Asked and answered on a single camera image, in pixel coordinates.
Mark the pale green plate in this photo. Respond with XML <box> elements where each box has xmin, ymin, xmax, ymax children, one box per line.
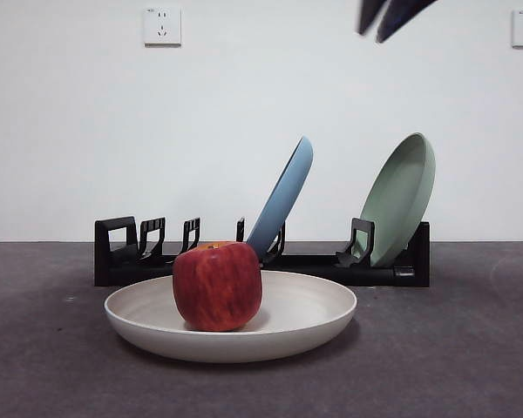
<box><xmin>357</xmin><ymin>132</ymin><xmax>437</xmax><ymax>268</ymax></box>

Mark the black plate rack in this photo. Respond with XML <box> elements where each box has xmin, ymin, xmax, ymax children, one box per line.
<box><xmin>94</xmin><ymin>216</ymin><xmax>431</xmax><ymax>288</ymax></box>

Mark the blue plate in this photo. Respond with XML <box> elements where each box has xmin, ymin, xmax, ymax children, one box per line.
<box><xmin>246</xmin><ymin>135</ymin><xmax>315</xmax><ymax>258</ymax></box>

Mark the cream yellow plate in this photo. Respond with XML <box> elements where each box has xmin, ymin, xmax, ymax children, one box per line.
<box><xmin>104</xmin><ymin>269</ymin><xmax>358</xmax><ymax>364</ymax></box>

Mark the red apple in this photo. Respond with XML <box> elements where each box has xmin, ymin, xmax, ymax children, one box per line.
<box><xmin>172</xmin><ymin>240</ymin><xmax>263</xmax><ymax>333</ymax></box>

